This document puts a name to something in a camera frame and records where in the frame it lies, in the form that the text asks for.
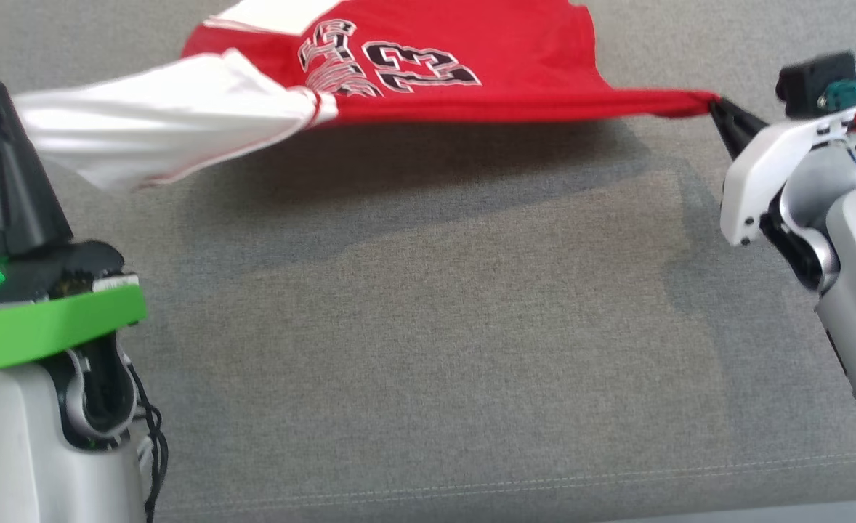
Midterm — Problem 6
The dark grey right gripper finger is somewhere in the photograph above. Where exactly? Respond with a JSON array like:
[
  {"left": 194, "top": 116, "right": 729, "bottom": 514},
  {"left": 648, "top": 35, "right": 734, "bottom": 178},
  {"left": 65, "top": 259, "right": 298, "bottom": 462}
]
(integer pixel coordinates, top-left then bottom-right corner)
[
  {"left": 711, "top": 97, "right": 770, "bottom": 139},
  {"left": 711, "top": 105, "right": 753, "bottom": 163}
]

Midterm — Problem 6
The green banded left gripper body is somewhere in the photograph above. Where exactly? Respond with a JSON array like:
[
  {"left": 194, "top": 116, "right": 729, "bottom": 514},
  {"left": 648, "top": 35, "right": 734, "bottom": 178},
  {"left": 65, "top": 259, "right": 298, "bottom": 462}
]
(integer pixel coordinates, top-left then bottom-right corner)
[{"left": 0, "top": 250, "right": 148, "bottom": 378}]

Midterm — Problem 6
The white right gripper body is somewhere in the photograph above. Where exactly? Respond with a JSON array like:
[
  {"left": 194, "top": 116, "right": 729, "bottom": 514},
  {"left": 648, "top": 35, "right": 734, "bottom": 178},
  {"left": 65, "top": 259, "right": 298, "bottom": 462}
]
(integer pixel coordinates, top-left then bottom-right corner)
[{"left": 720, "top": 108, "right": 856, "bottom": 248}]

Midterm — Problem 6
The red white number 23 jersey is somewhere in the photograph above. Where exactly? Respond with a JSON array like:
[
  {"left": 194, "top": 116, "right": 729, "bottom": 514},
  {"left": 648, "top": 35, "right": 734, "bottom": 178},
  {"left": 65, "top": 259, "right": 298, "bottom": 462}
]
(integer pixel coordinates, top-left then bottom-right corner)
[{"left": 10, "top": 0, "right": 719, "bottom": 191}]

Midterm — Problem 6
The grey fabric sofa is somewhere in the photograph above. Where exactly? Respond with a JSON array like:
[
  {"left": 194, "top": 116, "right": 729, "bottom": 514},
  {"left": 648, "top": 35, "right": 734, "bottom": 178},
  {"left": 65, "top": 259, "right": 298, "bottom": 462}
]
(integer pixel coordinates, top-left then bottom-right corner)
[{"left": 0, "top": 0, "right": 856, "bottom": 523}]

